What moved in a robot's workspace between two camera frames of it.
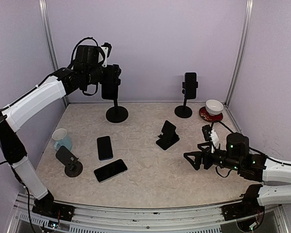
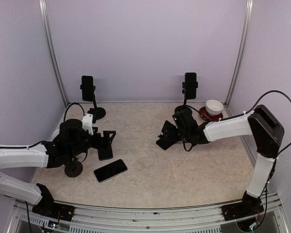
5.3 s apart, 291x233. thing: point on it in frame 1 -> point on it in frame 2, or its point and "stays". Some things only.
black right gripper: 206,153 -> 173,135
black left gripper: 114,71 -> 106,142
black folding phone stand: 169,137 stays
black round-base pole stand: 184,111 stays
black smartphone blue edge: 104,148 stays
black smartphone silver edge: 107,171 stays
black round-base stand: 117,114 -> 97,113
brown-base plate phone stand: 73,167 stays
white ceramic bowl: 214,107 stays
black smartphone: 109,91 -> 88,88
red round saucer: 206,116 stays
